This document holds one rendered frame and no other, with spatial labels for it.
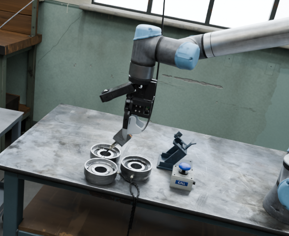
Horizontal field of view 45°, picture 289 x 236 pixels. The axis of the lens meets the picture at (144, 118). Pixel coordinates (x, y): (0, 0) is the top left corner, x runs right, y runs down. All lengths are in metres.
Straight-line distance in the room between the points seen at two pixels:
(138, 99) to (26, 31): 1.88
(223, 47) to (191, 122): 1.79
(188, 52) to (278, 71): 1.83
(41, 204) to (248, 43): 0.94
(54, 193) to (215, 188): 0.65
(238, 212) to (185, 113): 1.73
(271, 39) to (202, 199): 0.52
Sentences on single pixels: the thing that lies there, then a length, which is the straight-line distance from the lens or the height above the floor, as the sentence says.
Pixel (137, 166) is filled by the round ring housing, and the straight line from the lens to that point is 1.20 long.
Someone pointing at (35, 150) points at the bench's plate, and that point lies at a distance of 1.27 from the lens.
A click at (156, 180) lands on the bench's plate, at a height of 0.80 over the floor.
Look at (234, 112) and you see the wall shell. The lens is 2.80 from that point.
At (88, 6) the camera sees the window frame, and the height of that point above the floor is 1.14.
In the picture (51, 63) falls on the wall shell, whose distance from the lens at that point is 2.93.
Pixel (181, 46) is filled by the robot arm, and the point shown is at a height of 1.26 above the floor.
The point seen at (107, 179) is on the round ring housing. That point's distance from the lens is 1.10.
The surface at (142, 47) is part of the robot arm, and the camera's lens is 1.01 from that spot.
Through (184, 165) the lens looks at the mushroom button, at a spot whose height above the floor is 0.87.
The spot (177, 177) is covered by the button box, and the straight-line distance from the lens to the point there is 1.14.
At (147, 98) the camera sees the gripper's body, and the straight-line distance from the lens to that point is 1.07.
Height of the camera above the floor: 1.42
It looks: 22 degrees down
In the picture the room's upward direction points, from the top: 10 degrees clockwise
